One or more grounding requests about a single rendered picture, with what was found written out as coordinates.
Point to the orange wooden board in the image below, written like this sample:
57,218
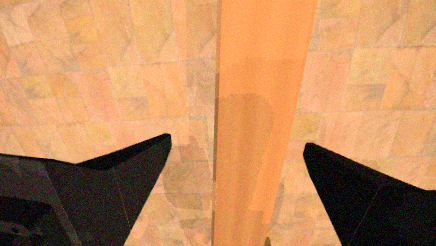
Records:
261,50

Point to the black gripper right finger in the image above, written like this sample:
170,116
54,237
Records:
367,207

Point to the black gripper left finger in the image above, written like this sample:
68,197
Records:
97,201

